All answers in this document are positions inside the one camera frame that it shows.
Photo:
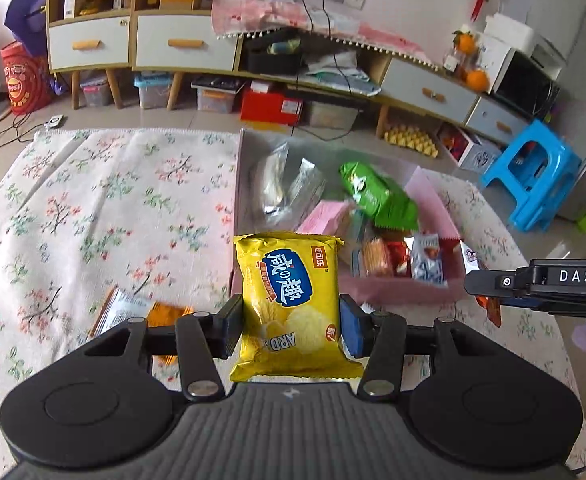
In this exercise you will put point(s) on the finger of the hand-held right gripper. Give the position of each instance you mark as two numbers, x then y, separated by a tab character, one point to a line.
493	282

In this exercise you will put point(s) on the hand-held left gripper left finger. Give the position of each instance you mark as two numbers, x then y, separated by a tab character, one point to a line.
230	327

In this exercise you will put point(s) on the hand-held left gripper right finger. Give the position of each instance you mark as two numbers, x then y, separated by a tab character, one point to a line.
350	325

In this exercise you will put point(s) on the orange red snack packet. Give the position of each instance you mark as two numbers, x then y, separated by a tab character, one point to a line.
490	310

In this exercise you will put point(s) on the pink cardboard box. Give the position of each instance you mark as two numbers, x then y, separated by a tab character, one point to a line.
398	292

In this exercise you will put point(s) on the yellow chips packet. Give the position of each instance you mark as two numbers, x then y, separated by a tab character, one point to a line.
283	280

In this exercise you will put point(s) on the clear bread packet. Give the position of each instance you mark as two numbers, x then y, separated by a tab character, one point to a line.
273	175

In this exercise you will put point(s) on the white cartoon snack packet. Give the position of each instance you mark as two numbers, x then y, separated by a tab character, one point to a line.
473	257

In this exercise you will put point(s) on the blue white snack packet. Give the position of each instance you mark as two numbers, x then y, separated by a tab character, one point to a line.
429	260

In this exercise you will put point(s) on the clear cracker packet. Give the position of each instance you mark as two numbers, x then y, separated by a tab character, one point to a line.
375	255

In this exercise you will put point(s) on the small red snack packet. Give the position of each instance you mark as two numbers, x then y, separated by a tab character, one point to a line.
400	257

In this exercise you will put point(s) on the pink snack packet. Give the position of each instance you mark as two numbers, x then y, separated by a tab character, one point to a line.
325	217

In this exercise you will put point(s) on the white flat snack packet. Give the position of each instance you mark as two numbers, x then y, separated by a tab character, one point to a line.
120	310

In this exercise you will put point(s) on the white printed cardboard box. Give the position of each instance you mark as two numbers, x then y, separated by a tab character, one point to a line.
478	157

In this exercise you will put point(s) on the green snack packet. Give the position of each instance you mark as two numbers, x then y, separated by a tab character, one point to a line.
378	195

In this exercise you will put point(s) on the blue plastic stool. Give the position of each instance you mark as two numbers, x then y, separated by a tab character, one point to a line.
548	140

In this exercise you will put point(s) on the yellow egg tray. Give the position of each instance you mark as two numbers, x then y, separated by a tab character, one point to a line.
410	141

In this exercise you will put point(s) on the small grey cabinet drawer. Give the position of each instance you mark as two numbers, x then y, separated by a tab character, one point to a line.
498	117

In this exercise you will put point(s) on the floral printed cloth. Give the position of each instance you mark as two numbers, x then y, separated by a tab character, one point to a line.
98	200

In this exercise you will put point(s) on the white microwave oven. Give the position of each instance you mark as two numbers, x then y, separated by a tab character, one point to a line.
523	85

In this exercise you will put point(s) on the orange fruit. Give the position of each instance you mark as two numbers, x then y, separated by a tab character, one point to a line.
477	80

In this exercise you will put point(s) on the wide clear storage bin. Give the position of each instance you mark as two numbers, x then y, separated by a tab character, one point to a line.
330	116

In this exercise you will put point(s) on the long wooden low cabinet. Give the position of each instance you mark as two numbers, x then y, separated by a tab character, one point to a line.
378	100

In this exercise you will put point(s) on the red cardboard box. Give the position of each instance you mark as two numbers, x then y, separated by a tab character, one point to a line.
268	107

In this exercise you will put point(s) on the clear glass jar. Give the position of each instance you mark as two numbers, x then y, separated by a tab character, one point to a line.
455	62

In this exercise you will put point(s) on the clear bin with dark lid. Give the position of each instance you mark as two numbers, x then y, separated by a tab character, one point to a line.
215	100

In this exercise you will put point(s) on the orange with leaves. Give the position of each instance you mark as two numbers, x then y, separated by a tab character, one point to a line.
465	44

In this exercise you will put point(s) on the blue lidded storage bin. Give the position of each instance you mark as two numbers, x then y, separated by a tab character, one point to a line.
153	92

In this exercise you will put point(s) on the stack of papers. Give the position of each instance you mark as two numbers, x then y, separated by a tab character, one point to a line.
343	77

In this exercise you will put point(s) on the white foam box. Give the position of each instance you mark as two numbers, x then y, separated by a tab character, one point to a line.
510	30

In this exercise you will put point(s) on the black storage box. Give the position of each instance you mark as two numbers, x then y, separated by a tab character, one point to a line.
273	62

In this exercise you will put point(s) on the small clear storage bin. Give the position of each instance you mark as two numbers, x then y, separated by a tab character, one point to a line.
97	92

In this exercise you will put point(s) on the white floor device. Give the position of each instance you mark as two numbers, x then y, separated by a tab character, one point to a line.
54	122

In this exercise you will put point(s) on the white cabinet drawer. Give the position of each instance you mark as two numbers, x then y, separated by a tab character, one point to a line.
188	57
90	55

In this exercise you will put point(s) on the wooden shelf cabinet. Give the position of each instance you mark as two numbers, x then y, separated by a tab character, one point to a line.
90	25
188	20

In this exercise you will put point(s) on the pink tasselled cloth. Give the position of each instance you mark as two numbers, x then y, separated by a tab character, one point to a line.
253	12

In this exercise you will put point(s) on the red printed bag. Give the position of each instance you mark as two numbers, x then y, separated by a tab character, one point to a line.
25	80

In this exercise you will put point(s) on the purple fabric object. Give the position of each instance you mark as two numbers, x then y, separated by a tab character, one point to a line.
25	10

